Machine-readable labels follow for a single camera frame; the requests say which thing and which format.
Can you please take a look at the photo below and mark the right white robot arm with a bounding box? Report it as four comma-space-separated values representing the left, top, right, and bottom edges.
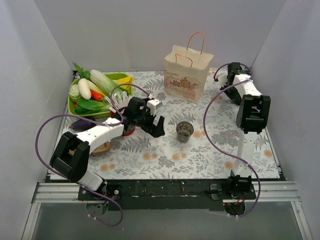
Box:
214, 62, 271, 199

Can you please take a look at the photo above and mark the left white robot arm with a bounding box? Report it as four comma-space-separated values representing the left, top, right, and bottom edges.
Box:
50, 97, 165, 200

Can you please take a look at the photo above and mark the paper takeout bag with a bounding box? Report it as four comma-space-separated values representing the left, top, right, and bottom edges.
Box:
163, 44, 214, 103

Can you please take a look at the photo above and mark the red straw holder cup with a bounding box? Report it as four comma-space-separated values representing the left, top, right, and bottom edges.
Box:
122, 127, 136, 137

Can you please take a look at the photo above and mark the yellow toy leaf vegetable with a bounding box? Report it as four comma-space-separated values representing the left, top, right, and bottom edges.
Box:
115, 76, 133, 93

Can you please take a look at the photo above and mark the brown cardboard cup carrier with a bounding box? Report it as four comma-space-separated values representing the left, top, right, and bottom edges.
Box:
91, 141, 112, 156

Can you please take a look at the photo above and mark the toy napa cabbage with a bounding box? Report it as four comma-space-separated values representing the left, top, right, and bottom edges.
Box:
90, 69, 117, 96

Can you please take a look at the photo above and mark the green vegetable basket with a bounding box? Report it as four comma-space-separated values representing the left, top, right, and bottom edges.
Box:
67, 72, 129, 119

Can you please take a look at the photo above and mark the floral table mat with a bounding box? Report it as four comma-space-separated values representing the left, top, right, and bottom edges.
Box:
49, 68, 283, 180

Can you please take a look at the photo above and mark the purple toy eggplant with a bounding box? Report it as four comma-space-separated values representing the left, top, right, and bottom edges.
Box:
69, 119, 96, 132

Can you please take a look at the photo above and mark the white toy radish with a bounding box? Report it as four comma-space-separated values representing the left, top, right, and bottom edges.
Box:
78, 78, 92, 100

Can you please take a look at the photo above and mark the green toy cabbage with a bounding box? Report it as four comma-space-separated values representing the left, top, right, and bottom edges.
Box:
68, 84, 81, 103

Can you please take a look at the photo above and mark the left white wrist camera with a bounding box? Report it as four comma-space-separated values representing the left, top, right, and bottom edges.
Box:
146, 99, 163, 116

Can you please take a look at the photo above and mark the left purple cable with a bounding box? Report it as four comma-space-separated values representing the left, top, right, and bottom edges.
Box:
35, 83, 154, 227

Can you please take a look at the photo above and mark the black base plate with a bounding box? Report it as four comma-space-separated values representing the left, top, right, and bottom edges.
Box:
77, 178, 257, 212

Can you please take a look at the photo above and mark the aluminium rail frame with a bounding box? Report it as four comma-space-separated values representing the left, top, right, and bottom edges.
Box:
22, 180, 312, 240

